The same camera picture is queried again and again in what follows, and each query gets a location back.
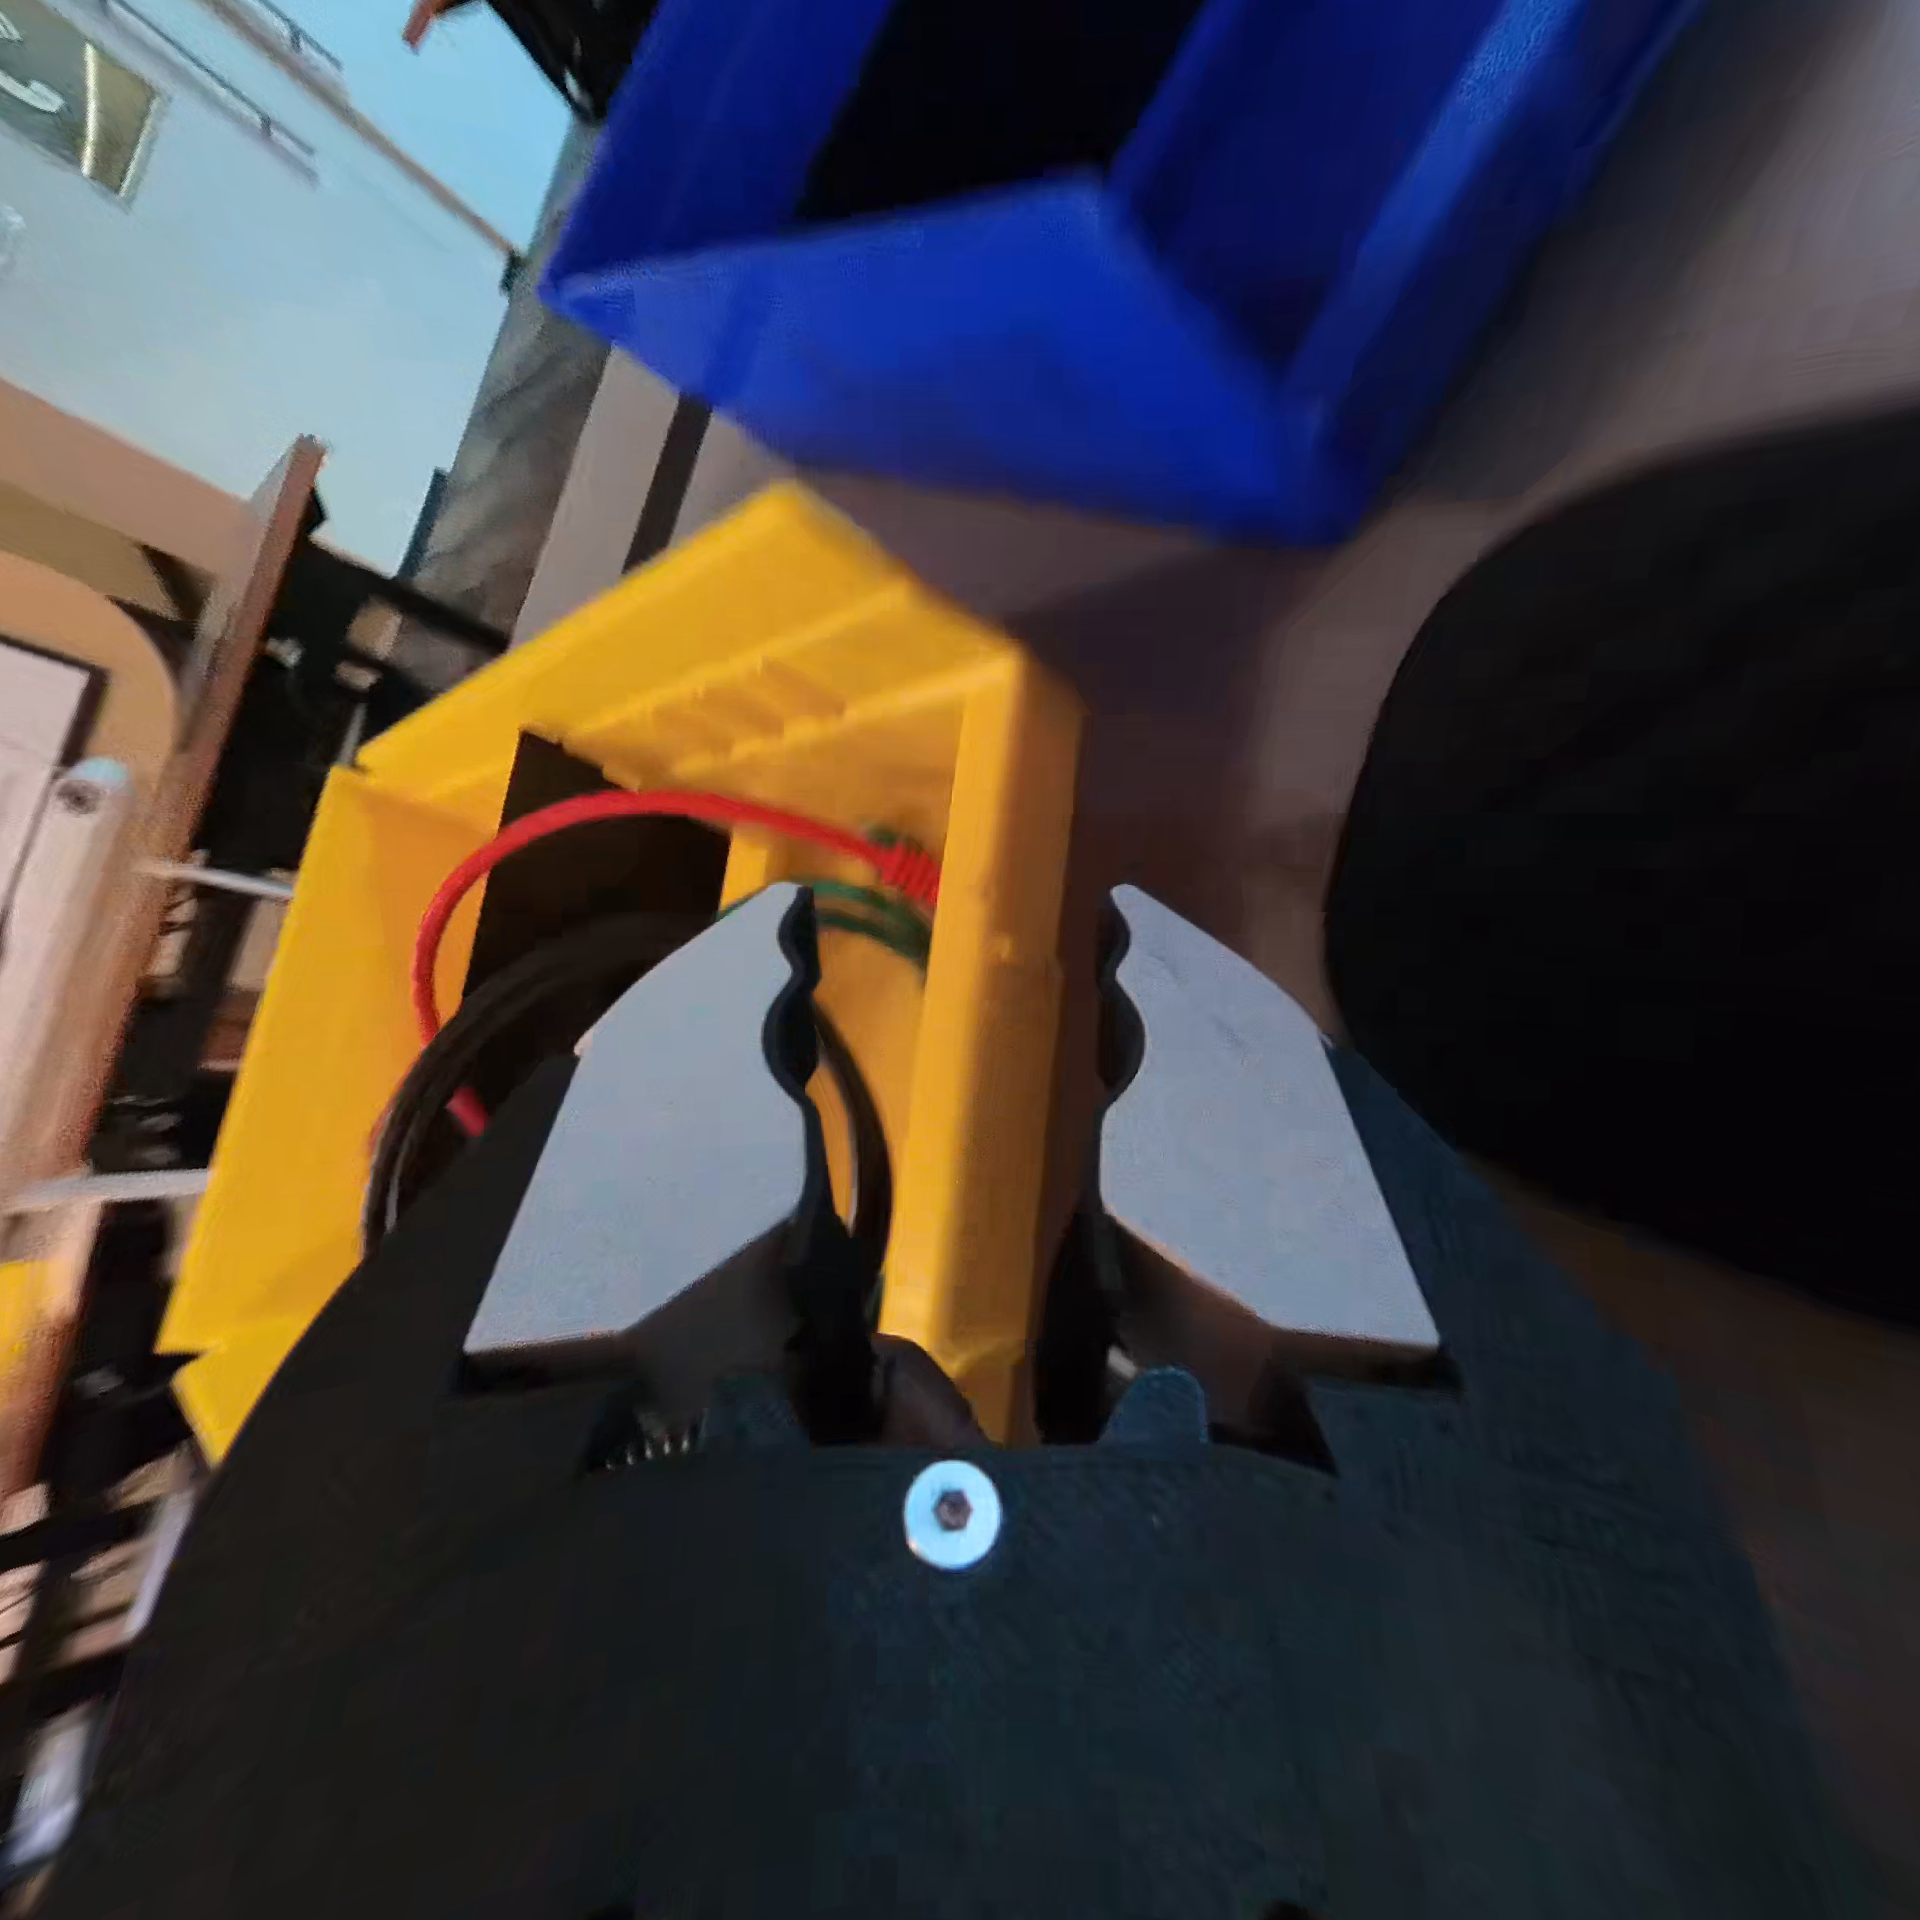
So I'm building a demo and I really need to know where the green ethernet cable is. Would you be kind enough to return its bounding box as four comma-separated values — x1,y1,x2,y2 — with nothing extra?
717,829,945,979

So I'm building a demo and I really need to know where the grey desk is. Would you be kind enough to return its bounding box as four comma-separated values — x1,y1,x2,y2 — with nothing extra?
507,0,1920,1920

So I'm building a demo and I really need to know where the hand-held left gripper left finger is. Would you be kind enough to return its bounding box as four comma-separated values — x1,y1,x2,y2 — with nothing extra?
463,882,830,1359

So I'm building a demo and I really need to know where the red ethernet cable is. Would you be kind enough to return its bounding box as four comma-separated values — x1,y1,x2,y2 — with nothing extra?
410,792,946,1139

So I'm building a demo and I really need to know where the black padded wrist rest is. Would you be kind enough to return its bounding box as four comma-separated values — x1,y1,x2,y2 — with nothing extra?
1325,432,1920,1324

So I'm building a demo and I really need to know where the yellow plastic bin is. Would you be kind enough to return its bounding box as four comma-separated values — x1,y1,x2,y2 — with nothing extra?
155,480,1086,1466

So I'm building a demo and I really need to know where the person's left hand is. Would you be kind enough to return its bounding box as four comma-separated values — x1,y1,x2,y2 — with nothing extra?
874,1334,986,1450

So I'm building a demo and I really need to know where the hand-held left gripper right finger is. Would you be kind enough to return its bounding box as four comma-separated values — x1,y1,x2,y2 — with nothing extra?
1092,884,1446,1359

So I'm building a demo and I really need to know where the white document stand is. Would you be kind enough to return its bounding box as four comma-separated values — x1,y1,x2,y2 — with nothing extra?
0,758,302,1221

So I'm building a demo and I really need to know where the lit phone icon sign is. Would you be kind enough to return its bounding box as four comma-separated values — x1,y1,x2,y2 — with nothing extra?
0,0,162,202

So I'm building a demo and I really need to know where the black ethernet cable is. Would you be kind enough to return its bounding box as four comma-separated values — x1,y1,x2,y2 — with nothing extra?
363,905,897,1279

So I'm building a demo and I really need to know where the blue plastic bin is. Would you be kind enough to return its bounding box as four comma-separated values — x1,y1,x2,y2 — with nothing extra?
539,0,1716,554

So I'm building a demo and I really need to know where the black bin divider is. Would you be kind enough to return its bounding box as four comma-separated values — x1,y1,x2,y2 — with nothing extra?
460,731,739,1026
795,0,1204,231

